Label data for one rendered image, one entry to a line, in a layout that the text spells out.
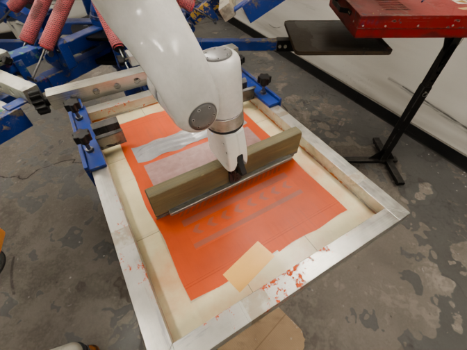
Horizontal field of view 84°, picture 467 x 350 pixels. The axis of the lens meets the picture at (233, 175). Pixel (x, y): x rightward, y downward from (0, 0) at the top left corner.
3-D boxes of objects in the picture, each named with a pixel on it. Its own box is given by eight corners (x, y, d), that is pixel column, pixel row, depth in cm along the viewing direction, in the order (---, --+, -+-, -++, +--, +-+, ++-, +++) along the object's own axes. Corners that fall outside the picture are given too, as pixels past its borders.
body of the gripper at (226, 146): (195, 110, 52) (204, 149, 61) (220, 138, 47) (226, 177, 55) (227, 96, 54) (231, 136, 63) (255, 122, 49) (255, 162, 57)
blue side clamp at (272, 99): (279, 116, 89) (281, 98, 84) (267, 121, 87) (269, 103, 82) (234, 78, 106) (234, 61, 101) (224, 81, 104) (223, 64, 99)
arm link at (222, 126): (194, 102, 51) (196, 113, 53) (215, 126, 46) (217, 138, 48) (226, 89, 53) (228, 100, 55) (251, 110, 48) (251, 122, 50)
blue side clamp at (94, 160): (114, 179, 70) (104, 161, 65) (94, 186, 69) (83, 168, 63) (92, 120, 87) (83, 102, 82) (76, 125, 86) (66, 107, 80)
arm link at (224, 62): (158, 88, 35) (135, 61, 41) (177, 144, 44) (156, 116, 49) (249, 53, 40) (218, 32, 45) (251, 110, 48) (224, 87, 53)
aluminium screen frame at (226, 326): (402, 221, 60) (411, 212, 57) (162, 386, 41) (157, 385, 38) (231, 75, 105) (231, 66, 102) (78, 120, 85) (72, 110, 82)
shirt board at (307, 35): (359, 35, 153) (364, 19, 147) (386, 68, 126) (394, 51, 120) (132, 35, 152) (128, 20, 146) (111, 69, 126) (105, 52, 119)
